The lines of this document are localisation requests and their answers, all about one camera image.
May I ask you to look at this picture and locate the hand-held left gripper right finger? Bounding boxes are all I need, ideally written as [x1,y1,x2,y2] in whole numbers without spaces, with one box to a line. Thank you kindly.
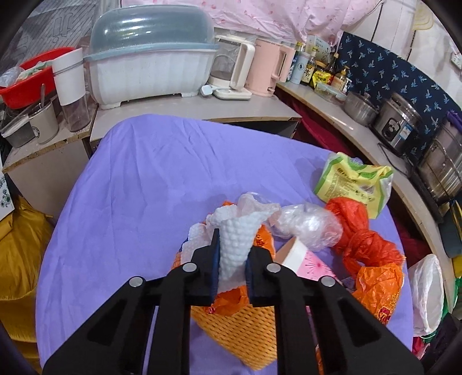
[243,245,424,375]

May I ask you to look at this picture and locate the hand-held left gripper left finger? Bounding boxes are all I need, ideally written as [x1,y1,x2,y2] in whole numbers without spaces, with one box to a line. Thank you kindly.
[42,228,221,375]

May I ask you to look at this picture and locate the white foam fruit net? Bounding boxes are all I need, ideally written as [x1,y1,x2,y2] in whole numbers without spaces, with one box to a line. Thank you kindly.
[178,202,281,293]

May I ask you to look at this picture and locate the white plastic bag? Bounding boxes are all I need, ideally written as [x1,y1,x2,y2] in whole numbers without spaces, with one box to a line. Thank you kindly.
[408,253,445,337]

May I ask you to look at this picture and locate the pink and white paper box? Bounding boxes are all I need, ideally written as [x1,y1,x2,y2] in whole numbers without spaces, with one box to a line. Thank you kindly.
[276,238,347,289]

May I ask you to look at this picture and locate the clear plastic bag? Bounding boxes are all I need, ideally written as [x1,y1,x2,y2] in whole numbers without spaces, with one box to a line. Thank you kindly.
[236,192,343,252]

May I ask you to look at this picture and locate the purple tablecloth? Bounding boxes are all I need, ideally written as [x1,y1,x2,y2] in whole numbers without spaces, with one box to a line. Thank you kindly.
[35,114,414,375]

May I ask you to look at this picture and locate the red plastic bag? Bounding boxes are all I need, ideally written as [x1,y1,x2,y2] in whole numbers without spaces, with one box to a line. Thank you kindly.
[325,197,403,275]

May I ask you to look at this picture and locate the yellow green snack packet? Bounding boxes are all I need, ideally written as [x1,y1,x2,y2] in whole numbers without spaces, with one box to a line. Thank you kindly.
[313,152,394,219]

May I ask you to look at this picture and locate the white topped side table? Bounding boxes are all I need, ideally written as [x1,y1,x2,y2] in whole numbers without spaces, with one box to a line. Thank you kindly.
[90,92,303,143]

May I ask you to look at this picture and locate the white kettle base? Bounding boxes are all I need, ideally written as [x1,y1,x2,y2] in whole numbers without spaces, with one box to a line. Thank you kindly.
[213,87,252,101]

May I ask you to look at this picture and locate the curved wooden counter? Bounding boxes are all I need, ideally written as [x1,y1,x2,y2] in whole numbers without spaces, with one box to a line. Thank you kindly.
[276,81,456,300]

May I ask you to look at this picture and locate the yellow sack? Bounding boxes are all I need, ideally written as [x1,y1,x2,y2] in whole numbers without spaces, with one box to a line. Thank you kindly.
[0,196,55,372]

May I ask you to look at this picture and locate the glass container with blue lid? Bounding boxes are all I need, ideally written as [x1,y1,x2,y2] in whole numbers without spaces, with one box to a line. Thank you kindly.
[316,82,349,104]

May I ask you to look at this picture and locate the steel cooking pot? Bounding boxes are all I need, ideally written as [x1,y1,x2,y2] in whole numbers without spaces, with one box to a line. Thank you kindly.
[343,91,379,126]

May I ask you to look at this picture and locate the white dish drainer box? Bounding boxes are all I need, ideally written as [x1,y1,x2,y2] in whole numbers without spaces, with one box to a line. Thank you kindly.
[84,42,220,110]

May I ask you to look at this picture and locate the large pink kettle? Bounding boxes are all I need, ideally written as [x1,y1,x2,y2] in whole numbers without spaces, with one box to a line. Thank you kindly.
[245,39,287,96]

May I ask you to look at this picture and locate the chipboard shelf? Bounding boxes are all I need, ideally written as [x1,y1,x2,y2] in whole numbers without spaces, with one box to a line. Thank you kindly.
[2,104,98,174]

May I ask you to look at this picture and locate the yellow seasoning packet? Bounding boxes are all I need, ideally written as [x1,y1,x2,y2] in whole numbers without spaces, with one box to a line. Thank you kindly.
[312,70,335,91]

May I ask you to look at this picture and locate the steel rice cooker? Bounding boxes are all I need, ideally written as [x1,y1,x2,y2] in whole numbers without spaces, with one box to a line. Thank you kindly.
[372,92,424,154]

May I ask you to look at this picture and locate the soy sauce bottle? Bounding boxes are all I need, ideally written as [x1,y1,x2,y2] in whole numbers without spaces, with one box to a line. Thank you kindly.
[301,48,319,86]

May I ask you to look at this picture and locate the teal and white bottle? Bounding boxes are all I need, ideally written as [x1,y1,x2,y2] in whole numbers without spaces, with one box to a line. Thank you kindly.
[289,50,311,85]

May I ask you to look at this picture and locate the steel steamer pot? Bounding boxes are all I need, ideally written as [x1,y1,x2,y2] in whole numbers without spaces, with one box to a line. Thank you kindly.
[418,121,462,206]

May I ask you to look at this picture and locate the white mug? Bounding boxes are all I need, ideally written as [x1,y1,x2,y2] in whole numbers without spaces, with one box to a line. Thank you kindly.
[28,101,59,145]

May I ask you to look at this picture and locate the dark glass bottle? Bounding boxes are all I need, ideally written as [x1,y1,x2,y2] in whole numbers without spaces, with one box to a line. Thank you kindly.
[327,53,340,85]

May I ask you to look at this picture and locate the tall white and clear container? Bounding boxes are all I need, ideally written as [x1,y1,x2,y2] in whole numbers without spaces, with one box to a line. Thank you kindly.
[51,48,91,132]

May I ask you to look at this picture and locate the translucent grey dish box lid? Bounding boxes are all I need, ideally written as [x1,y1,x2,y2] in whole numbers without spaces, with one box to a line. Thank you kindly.
[88,6,217,55]

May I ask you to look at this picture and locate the pink floral curtain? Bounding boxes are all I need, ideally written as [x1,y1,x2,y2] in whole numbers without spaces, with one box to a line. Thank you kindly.
[119,0,376,44]

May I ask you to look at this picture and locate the navy printed cloth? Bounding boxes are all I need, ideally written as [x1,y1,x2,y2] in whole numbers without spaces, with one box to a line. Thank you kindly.
[337,32,462,159]

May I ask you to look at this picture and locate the purple cloth strip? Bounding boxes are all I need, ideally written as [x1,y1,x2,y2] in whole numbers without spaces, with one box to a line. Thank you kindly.
[446,110,462,133]

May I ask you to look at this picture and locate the red plastic basin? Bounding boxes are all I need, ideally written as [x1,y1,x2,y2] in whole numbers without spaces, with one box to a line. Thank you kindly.
[0,47,76,109]

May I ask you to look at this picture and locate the black cable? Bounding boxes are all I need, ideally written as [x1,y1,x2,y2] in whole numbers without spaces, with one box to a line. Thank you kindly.
[377,142,416,174]

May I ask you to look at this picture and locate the glass kettle with white handle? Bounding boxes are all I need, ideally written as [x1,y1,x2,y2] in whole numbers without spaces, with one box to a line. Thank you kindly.
[209,35,256,91]

